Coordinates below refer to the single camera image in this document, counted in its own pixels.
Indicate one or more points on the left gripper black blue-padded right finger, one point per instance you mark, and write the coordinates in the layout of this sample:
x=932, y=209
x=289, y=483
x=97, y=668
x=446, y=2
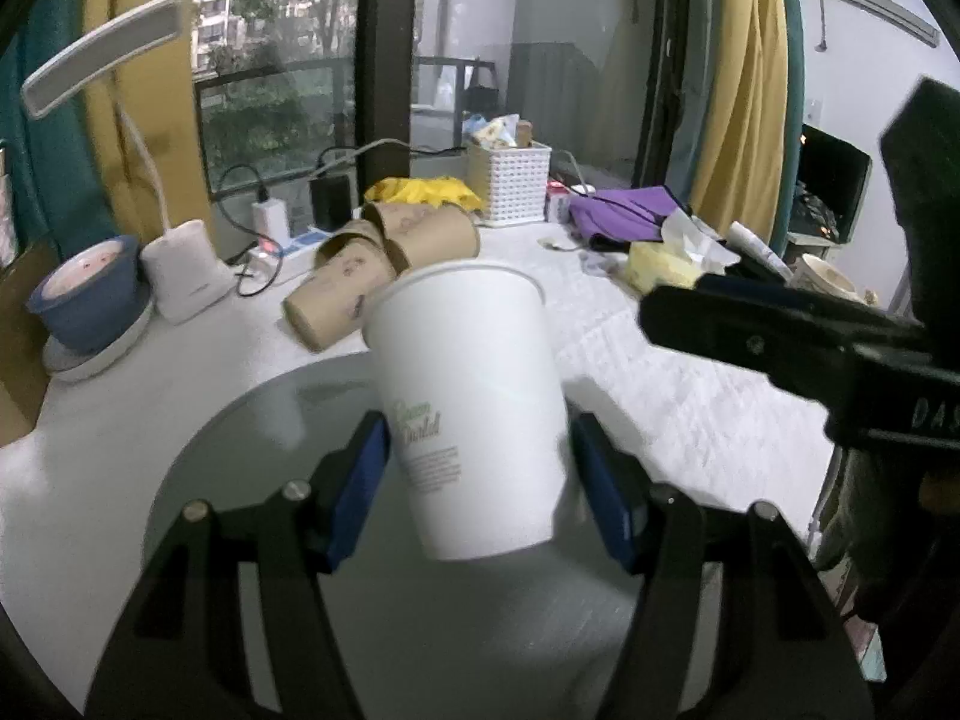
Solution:
x=781, y=650

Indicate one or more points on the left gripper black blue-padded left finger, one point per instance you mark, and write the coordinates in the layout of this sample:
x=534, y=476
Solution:
x=177, y=650

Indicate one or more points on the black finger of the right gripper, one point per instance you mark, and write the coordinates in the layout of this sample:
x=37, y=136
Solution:
x=796, y=338

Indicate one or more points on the white paper cup green print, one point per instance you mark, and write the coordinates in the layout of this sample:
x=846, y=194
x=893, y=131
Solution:
x=464, y=368

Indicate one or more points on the brown paper cup left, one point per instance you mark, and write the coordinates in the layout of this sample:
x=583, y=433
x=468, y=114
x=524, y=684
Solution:
x=328, y=305

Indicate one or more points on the brown paper cup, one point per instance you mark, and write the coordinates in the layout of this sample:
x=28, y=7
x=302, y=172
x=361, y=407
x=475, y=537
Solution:
x=328, y=305
x=419, y=234

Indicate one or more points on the brown paper cup rear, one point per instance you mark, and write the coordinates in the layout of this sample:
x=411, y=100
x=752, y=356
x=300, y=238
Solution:
x=419, y=234

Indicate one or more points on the white cartoon mug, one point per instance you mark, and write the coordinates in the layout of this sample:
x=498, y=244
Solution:
x=813, y=274

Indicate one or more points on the white tube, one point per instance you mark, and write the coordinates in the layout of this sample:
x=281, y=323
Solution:
x=749, y=246

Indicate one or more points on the yellow tissue pack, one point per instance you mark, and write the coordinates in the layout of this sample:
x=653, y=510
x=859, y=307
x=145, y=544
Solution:
x=651, y=264

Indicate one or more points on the black monitor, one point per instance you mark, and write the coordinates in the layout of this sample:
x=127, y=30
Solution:
x=832, y=178

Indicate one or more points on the yellow curtain right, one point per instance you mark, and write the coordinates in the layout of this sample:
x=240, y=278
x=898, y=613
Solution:
x=740, y=165

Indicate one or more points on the yellow curtain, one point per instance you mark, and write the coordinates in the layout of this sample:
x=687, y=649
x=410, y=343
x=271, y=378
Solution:
x=740, y=165
x=157, y=91

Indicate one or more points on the purple cloth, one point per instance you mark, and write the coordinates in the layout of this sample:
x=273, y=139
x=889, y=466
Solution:
x=612, y=219

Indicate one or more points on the round grey tray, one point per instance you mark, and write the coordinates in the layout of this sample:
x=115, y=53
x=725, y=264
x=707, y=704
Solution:
x=531, y=634

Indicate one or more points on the small red-capped bottle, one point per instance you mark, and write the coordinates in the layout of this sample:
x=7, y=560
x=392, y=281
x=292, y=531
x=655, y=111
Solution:
x=557, y=202

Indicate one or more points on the white perforated basket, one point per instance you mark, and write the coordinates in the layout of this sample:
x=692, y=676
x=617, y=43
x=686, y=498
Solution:
x=511, y=183

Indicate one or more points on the white plate under bowl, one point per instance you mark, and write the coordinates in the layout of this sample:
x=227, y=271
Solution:
x=67, y=366

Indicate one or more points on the cardboard box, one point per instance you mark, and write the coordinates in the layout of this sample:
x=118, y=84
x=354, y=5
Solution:
x=23, y=377

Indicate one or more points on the yellow cloth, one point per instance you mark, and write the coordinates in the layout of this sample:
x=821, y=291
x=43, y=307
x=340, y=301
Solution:
x=433, y=191

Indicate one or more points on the blue bowl with lid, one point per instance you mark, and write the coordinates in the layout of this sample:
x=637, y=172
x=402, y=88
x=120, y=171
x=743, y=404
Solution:
x=91, y=298

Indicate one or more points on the white power strip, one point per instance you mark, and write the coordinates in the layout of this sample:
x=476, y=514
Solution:
x=261, y=266

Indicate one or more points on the white desk lamp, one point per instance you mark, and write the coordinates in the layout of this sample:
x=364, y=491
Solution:
x=181, y=265

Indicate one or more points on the white charger plug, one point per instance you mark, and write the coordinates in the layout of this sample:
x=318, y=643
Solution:
x=271, y=223

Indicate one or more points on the black power adapter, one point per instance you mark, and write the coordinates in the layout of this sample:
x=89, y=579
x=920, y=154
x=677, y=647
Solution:
x=331, y=201

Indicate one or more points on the yellow curtain left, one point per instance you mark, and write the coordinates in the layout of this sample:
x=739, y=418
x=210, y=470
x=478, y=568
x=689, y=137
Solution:
x=157, y=91

